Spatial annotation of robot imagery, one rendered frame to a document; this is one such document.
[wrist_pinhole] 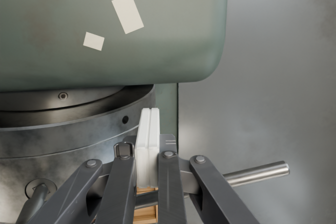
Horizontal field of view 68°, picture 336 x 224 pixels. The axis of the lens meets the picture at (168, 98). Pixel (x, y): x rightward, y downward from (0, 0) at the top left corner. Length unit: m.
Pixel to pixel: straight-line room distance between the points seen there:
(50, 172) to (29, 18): 0.17
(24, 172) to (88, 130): 0.08
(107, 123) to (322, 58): 1.79
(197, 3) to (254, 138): 1.71
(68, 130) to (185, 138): 1.47
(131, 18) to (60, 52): 0.07
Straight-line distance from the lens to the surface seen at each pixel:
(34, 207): 0.30
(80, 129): 0.30
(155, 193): 0.23
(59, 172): 0.32
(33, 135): 0.30
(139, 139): 0.17
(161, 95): 1.01
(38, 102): 0.34
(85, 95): 0.34
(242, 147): 1.91
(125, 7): 0.24
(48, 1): 0.25
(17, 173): 0.33
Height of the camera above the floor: 1.49
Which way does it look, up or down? 70 degrees down
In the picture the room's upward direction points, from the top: 155 degrees clockwise
